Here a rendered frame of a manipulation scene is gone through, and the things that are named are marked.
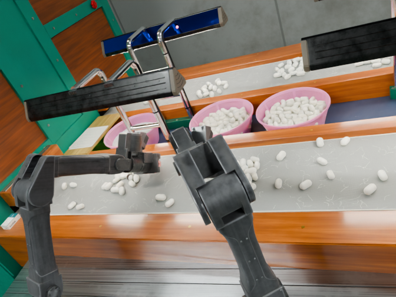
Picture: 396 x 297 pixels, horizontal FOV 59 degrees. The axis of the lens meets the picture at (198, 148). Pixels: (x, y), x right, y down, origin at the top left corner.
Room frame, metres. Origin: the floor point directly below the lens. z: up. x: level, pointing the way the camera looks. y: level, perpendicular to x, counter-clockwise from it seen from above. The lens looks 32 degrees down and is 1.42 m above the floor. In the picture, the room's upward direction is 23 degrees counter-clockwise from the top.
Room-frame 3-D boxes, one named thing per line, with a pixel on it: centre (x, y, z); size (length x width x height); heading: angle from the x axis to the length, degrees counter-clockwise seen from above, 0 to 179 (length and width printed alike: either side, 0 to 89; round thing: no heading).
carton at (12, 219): (1.09, 0.73, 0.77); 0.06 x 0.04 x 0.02; 150
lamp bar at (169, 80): (1.12, 0.24, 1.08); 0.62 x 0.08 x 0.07; 60
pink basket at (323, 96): (1.08, -0.37, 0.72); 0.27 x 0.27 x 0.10
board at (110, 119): (1.56, 0.44, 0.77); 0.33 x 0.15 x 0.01; 150
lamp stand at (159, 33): (1.53, -0.01, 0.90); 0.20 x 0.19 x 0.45; 60
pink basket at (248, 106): (1.22, -0.13, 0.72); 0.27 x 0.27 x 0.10
